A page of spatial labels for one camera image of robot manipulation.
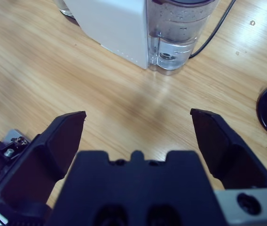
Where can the white capsule coffee machine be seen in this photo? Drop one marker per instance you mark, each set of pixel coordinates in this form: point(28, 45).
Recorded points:
point(114, 28)

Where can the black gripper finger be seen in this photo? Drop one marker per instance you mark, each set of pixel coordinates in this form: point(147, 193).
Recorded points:
point(230, 153)
point(30, 169)

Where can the clear drinking glass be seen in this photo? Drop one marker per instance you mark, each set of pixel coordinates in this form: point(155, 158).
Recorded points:
point(66, 9)

